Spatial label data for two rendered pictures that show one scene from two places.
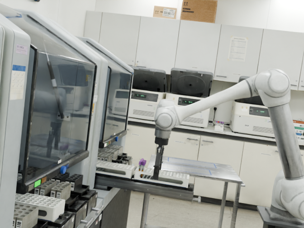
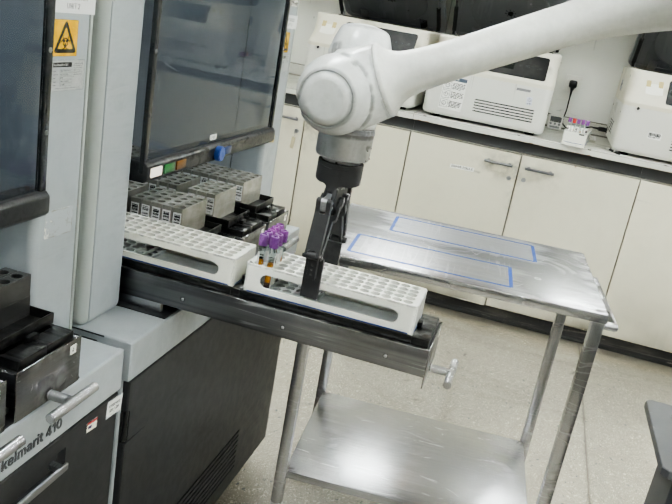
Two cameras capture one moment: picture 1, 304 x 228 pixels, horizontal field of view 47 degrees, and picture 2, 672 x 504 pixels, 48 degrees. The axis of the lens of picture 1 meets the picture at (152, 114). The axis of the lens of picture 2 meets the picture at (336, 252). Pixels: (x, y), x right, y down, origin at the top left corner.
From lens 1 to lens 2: 0.74 m
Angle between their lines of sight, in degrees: 14
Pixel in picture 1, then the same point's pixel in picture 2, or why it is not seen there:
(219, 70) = not seen: outside the picture
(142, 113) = not seen: hidden behind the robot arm
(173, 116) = (358, 83)
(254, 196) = (648, 323)
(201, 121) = (527, 116)
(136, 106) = not seen: hidden behind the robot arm
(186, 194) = (404, 357)
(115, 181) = (184, 291)
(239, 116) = (638, 108)
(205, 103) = (495, 44)
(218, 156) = (564, 214)
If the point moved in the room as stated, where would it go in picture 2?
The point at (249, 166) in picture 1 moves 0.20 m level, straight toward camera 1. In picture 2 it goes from (644, 247) to (641, 256)
